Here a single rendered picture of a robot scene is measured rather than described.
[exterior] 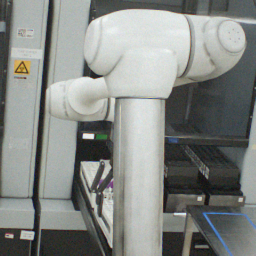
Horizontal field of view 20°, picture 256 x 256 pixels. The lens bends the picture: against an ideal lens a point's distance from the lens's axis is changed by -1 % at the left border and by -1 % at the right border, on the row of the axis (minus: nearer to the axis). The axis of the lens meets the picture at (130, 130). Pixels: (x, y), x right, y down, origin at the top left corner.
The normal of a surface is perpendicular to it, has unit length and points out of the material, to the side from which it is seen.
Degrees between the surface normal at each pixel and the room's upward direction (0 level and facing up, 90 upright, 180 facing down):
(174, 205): 90
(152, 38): 69
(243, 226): 0
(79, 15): 90
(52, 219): 90
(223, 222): 0
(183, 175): 90
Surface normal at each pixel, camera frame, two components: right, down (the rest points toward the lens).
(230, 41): 0.50, -0.21
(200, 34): 0.22, -0.24
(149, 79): 0.27, 0.09
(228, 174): 0.18, 0.29
